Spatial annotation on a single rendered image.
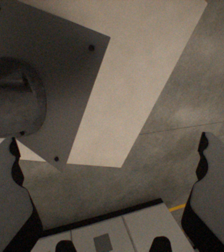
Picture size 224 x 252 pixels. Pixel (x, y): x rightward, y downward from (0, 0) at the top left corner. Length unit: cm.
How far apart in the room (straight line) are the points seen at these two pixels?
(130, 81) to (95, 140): 26
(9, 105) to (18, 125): 4
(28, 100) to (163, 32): 46
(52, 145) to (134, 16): 42
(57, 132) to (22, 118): 6
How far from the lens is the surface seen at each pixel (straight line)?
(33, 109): 30
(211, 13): 195
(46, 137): 33
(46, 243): 279
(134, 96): 60
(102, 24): 51
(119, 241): 272
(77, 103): 27
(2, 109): 28
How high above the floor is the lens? 135
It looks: 53 degrees down
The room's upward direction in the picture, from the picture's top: 149 degrees clockwise
